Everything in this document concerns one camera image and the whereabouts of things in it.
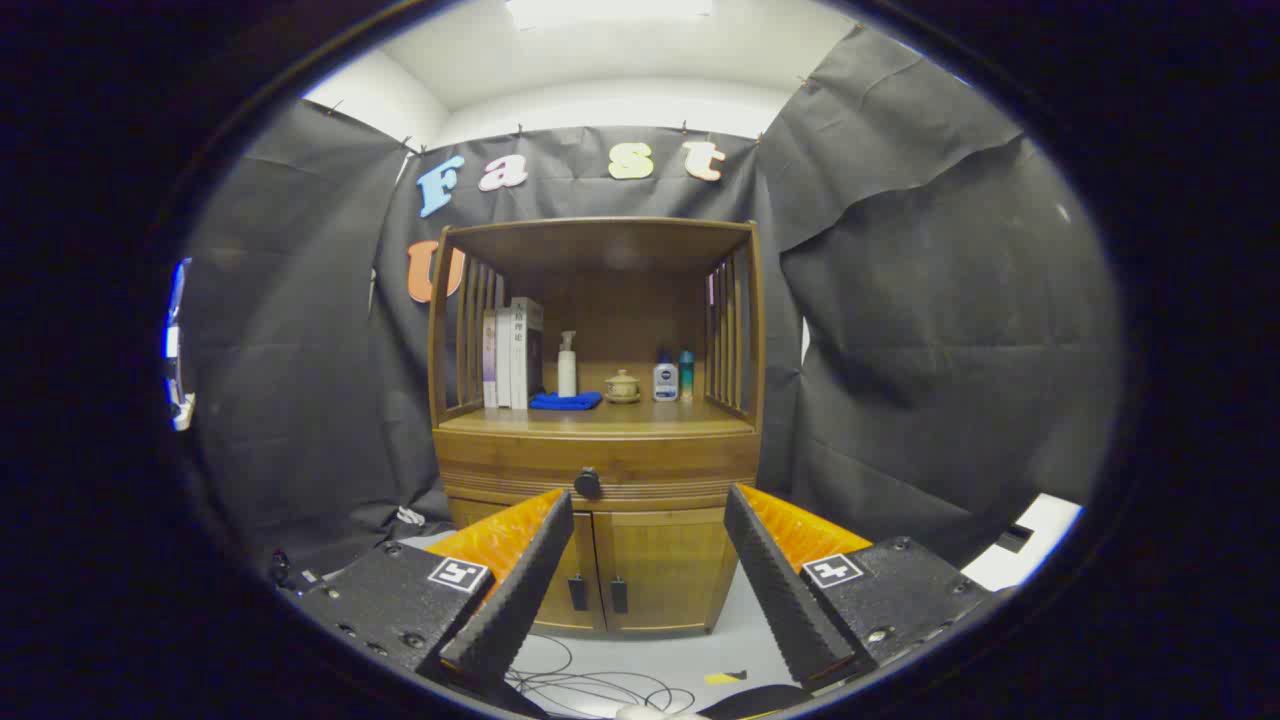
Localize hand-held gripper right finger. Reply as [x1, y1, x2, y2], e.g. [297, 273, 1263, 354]
[723, 483, 1001, 696]

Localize wooden cabinet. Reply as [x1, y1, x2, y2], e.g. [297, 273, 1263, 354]
[428, 217, 766, 639]

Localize wooden cabinet door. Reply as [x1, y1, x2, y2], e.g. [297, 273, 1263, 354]
[595, 507, 736, 636]
[447, 497, 607, 634]

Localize thick white and black book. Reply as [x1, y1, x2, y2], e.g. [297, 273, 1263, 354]
[510, 296, 545, 411]

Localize white board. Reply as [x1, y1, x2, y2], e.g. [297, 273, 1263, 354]
[962, 492, 1084, 591]

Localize black backdrop cloth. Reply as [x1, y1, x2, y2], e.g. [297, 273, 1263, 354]
[175, 25, 1126, 581]

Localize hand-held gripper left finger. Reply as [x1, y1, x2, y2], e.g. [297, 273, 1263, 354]
[290, 488, 576, 701]

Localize black floor cables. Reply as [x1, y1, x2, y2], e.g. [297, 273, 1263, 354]
[505, 635, 696, 716]

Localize wooden countertop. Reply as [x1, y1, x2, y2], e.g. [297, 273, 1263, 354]
[440, 395, 756, 436]

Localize wooden drawer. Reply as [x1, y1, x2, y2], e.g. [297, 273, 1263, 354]
[433, 428, 761, 501]

